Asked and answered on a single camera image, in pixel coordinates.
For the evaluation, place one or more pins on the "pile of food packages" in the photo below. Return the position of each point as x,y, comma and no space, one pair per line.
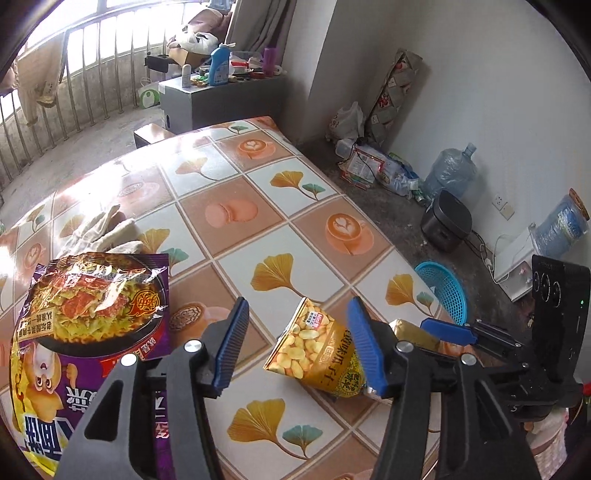
364,166

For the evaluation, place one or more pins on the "beige work gloves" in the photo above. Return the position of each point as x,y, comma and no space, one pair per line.
106,231

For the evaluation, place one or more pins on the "blue plastic trash basket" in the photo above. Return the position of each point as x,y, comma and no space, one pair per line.
447,288

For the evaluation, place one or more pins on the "white plastic bag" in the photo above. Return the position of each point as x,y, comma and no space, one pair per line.
346,124

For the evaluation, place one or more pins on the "gold drink carton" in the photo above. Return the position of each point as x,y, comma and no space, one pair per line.
407,331

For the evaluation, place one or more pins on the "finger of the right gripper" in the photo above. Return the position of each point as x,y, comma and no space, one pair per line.
449,332

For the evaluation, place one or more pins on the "white water dispenser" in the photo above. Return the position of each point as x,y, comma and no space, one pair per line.
513,270

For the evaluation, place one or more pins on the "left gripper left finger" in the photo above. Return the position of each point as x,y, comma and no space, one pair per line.
148,419

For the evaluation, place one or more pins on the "metal balcony railing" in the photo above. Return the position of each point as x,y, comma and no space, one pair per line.
105,46

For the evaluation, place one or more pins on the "purple cup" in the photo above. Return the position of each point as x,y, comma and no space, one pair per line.
269,61

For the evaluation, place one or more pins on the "dark grey cabinet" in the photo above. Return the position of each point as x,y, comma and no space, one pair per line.
187,109

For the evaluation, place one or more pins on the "green white shopping bag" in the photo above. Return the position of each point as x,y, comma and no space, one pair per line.
148,95

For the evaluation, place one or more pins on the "yellow peanut snack bag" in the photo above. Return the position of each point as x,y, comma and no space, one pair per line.
316,349

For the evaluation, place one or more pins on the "blue detergent bottle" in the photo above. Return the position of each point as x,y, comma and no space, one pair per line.
219,69

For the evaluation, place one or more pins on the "empty blue water jug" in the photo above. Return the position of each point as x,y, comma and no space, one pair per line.
454,171

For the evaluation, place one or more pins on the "rolled patterned mat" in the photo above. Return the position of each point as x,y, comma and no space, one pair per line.
392,95

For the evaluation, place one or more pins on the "wall power socket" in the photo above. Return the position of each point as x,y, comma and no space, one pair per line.
503,206

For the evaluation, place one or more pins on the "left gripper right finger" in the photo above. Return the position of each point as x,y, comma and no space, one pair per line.
479,437

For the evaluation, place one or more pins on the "purple instant noodle bag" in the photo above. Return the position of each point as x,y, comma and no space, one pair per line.
82,313

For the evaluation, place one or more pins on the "black rice cooker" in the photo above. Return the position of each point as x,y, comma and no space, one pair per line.
447,222

